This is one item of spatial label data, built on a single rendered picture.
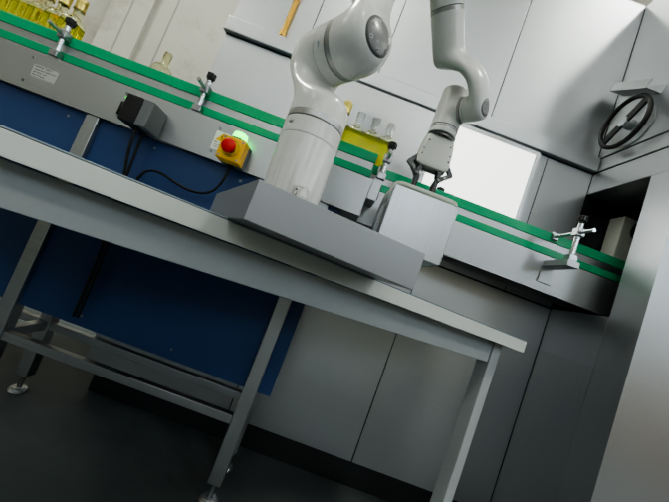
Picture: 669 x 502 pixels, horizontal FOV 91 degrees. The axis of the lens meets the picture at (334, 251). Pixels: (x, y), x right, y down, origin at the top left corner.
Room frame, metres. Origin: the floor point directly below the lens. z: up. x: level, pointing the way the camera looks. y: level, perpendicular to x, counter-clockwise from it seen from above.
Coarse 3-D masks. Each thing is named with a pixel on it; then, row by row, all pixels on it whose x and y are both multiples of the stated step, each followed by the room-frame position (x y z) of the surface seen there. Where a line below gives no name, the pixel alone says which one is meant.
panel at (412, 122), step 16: (352, 96) 1.26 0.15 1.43; (368, 96) 1.26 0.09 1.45; (384, 96) 1.26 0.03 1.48; (352, 112) 1.26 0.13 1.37; (368, 112) 1.26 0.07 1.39; (384, 112) 1.26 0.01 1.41; (400, 112) 1.26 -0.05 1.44; (416, 112) 1.26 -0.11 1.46; (432, 112) 1.26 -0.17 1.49; (368, 128) 1.26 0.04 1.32; (384, 128) 1.26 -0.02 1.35; (400, 128) 1.26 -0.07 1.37; (416, 128) 1.26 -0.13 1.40; (400, 144) 1.26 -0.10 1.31; (416, 144) 1.26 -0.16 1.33; (512, 144) 1.27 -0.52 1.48; (400, 160) 1.26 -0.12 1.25
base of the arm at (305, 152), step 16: (288, 128) 0.62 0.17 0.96; (304, 128) 0.60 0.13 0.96; (320, 128) 0.61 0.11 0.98; (288, 144) 0.61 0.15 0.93; (304, 144) 0.60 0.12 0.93; (320, 144) 0.61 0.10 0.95; (336, 144) 0.64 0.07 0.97; (272, 160) 0.63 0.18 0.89; (288, 160) 0.60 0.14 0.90; (304, 160) 0.60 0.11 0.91; (320, 160) 0.62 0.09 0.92; (272, 176) 0.61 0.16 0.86; (288, 176) 0.60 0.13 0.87; (304, 176) 0.61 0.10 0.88; (320, 176) 0.63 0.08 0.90; (304, 192) 0.59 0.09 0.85; (320, 192) 0.64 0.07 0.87
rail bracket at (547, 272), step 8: (584, 216) 0.98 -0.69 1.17; (568, 232) 1.03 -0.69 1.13; (576, 232) 0.99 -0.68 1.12; (584, 232) 0.97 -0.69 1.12; (576, 240) 0.99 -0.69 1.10; (576, 248) 0.99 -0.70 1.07; (568, 256) 0.99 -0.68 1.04; (576, 256) 0.99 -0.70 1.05; (544, 264) 1.08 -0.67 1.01; (552, 264) 1.04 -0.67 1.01; (560, 264) 1.00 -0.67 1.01; (568, 264) 0.98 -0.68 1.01; (576, 264) 0.98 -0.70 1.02; (544, 272) 1.08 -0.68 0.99; (552, 272) 1.08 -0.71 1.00; (544, 280) 1.08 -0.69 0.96; (552, 280) 1.08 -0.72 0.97
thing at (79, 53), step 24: (0, 24) 0.99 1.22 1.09; (24, 24) 0.99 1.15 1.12; (48, 48) 0.99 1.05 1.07; (72, 48) 0.99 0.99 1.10; (96, 48) 0.99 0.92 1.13; (96, 72) 0.99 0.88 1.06; (120, 72) 1.00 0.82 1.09; (144, 72) 0.99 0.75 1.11; (168, 96) 0.99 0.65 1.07; (192, 96) 1.00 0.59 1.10; (216, 96) 1.00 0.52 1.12; (240, 120) 1.00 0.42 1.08; (264, 120) 1.00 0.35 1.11; (360, 168) 1.00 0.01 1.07
